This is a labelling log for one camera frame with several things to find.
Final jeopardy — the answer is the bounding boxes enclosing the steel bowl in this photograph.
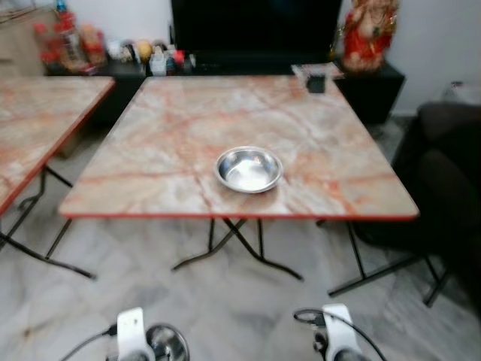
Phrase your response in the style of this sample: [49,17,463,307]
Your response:
[147,323,191,361]
[214,146,284,195]

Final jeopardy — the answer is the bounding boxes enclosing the dark sofa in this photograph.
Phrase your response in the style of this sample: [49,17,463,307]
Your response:
[353,101,481,313]

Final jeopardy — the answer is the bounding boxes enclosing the marble top folding table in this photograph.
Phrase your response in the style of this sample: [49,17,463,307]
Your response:
[59,74,452,308]
[0,75,116,281]

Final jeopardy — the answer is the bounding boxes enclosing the black television cabinet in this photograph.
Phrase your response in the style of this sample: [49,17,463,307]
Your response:
[45,51,407,127]

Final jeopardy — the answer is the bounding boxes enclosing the small black cup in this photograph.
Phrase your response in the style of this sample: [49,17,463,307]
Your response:
[304,73,328,95]

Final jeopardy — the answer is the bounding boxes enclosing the red and gold figurine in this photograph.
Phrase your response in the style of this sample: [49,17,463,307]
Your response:
[341,0,400,74]

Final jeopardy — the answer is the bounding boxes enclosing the black television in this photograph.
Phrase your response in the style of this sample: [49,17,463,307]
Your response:
[170,0,344,56]

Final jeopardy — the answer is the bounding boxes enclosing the white plastic bottle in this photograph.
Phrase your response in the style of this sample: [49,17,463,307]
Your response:
[150,50,168,75]

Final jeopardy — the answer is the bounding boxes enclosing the yellow round ornament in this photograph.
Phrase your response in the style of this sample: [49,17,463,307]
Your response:
[136,42,154,62]

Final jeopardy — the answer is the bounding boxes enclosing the red festive ornament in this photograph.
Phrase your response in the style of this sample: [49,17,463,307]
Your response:
[33,6,107,74]

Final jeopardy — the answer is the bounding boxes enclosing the wooden cabinet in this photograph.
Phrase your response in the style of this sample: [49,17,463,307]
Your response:
[0,6,59,77]

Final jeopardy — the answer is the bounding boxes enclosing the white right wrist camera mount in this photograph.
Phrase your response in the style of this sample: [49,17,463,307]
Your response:
[322,304,363,361]

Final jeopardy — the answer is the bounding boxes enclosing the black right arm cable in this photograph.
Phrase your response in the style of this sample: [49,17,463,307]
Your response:
[293,308,389,361]

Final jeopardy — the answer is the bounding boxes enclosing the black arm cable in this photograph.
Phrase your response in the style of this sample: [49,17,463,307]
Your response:
[60,324,119,361]
[293,308,389,361]

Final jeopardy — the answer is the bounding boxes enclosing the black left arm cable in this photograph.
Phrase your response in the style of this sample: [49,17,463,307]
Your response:
[60,324,119,361]

